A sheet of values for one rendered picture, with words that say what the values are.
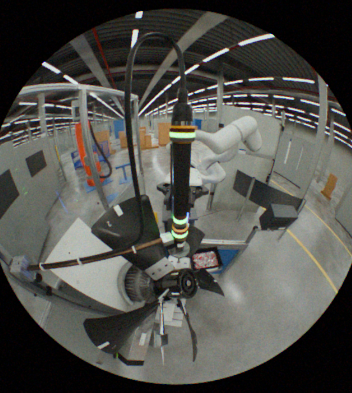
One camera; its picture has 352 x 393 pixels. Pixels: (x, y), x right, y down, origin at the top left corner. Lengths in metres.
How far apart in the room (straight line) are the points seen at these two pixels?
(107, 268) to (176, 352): 1.40
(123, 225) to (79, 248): 0.25
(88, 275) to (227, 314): 1.57
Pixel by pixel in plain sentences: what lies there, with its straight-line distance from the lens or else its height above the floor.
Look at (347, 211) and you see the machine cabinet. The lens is 6.27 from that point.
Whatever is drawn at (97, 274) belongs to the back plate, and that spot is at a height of 1.21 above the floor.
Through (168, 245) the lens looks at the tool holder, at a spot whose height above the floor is 1.37.
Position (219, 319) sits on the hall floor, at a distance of 1.75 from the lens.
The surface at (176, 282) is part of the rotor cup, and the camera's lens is 0.42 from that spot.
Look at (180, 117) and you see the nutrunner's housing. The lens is 0.20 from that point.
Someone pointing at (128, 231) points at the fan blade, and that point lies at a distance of 0.40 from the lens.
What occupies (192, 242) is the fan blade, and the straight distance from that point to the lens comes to 0.61.
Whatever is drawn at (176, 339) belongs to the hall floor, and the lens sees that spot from 1.70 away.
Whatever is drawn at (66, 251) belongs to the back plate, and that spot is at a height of 1.33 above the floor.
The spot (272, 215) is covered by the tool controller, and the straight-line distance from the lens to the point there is 0.89.
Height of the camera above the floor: 1.67
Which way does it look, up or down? 35 degrees down
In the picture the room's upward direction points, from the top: straight up
